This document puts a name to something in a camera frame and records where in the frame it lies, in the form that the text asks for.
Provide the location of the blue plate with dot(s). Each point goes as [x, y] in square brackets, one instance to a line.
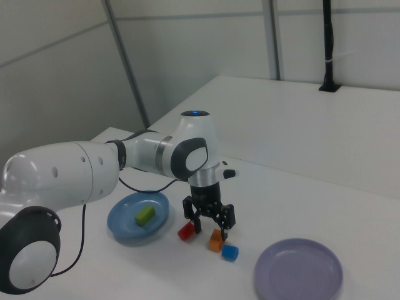
[125, 218]

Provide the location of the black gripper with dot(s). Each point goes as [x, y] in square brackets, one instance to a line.
[204, 197]

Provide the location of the grey partition post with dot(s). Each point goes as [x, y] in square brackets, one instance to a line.
[276, 37]
[126, 62]

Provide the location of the green block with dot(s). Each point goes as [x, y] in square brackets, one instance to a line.
[144, 215]

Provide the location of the orange block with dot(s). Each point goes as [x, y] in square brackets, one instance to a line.
[215, 243]

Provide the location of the purple plate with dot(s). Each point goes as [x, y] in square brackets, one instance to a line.
[297, 272]

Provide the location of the red cylinder block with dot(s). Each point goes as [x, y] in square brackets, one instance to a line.
[185, 232]

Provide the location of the blue block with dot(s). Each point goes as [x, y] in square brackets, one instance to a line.
[229, 253]

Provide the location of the black stand with pole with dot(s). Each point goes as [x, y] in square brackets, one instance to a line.
[328, 37]

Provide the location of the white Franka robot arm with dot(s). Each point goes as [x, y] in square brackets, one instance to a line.
[62, 175]

